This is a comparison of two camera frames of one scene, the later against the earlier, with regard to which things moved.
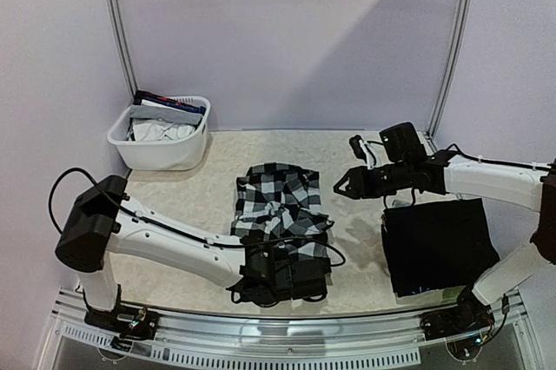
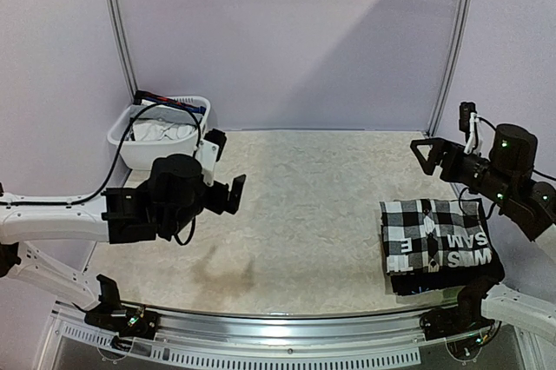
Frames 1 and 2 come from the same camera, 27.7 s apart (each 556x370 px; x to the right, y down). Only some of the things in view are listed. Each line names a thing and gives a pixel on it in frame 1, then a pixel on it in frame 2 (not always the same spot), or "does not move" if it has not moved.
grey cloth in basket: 158,112 does not move
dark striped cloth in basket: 140,95 does not move
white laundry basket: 178,155 does not move
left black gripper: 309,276 -> 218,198
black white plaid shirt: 282,203 -> 422,234
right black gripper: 362,177 -> 447,158
